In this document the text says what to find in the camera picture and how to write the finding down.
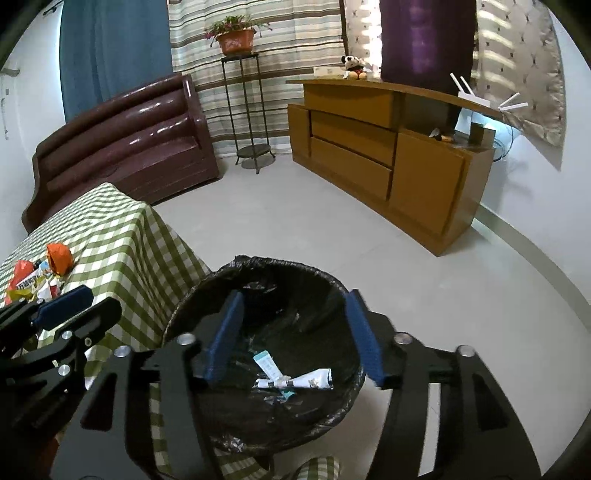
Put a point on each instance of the green checked tablecloth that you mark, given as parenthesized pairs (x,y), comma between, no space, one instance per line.
(120,230)

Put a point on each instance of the striped curtain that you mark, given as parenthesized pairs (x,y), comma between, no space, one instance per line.
(295,41)

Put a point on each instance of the person's left forearm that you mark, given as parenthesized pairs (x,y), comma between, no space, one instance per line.
(34,454)

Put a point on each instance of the black metal plant stand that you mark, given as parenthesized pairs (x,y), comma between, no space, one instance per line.
(254,151)

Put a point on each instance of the beige patterned curtain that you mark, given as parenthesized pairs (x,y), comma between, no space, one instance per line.
(517,55)

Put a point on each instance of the white tube with teal cap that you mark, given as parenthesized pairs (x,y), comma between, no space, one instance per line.
(268,363)

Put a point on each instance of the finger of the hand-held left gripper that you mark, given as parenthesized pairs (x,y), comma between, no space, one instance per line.
(64,302)
(92,321)

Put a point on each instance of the blue curtain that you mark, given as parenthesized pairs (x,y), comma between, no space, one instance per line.
(111,46)

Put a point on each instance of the potted plant in orange pot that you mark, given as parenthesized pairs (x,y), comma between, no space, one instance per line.
(235,41)

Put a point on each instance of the wooden cabinet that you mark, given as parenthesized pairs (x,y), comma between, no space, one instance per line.
(429,184)

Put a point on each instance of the small brown box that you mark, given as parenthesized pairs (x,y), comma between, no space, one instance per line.
(482,134)

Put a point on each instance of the mouse plush toy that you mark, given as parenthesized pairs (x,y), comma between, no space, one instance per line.
(354,67)

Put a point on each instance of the maroon leather sofa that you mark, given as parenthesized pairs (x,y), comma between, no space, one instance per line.
(124,134)

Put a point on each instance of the orange yellow snack packet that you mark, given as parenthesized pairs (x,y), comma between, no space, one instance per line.
(23,277)

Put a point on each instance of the white red wrapper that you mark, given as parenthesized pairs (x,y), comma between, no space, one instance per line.
(50,290)

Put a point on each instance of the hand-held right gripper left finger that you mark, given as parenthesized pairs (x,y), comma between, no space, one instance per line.
(226,337)

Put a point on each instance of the orange plastic bag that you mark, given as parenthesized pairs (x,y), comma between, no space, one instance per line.
(60,258)

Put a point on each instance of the white router with antennas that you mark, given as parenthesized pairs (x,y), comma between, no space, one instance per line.
(471,99)

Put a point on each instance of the black trash bin with bag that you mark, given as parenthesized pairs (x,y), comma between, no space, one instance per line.
(277,415)

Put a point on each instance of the small white teal packet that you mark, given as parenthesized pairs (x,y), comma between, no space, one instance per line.
(277,386)

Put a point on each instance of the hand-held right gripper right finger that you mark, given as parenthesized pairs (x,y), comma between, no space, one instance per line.
(364,341)

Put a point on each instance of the white flat box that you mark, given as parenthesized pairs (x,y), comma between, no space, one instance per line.
(328,71)

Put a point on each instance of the purple curtain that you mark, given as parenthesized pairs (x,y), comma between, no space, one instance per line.
(425,37)

